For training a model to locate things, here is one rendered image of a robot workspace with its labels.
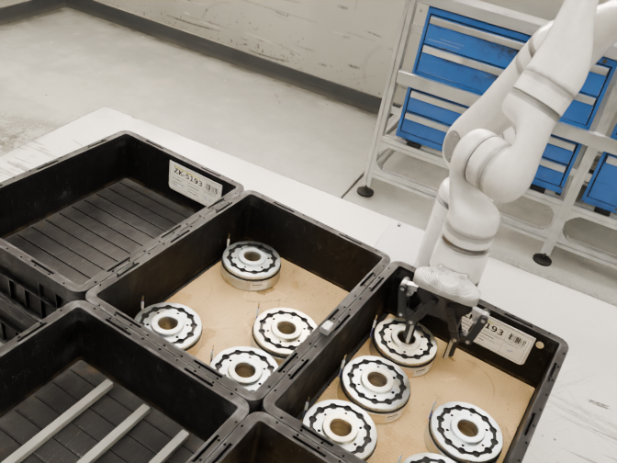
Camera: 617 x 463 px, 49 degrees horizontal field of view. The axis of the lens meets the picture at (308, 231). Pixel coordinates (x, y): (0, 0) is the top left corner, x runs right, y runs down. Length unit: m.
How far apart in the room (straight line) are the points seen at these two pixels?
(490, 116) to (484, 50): 1.67
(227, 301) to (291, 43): 3.01
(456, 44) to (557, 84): 1.91
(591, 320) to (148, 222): 0.95
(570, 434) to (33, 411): 0.87
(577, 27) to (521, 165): 0.17
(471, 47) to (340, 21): 1.26
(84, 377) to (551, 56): 0.74
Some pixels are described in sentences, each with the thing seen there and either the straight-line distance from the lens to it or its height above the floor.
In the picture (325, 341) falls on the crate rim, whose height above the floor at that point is 0.93.
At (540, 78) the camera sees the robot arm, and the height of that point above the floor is 1.31.
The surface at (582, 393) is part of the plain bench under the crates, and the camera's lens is 1.38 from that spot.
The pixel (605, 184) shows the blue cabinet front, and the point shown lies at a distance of 2.85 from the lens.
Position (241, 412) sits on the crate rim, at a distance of 0.84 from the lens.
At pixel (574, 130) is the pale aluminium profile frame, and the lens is 2.74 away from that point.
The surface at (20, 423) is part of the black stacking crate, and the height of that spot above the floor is 0.83.
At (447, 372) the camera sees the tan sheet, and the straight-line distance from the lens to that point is 1.10.
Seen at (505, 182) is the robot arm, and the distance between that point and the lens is 0.85.
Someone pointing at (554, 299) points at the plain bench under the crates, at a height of 0.70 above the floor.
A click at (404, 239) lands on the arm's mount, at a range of 1.40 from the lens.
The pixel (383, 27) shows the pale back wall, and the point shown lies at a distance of 3.76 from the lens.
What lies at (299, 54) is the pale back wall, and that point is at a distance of 4.01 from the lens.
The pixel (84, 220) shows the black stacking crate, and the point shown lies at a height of 0.83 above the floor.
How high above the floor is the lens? 1.57
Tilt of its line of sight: 35 degrees down
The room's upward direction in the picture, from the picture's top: 11 degrees clockwise
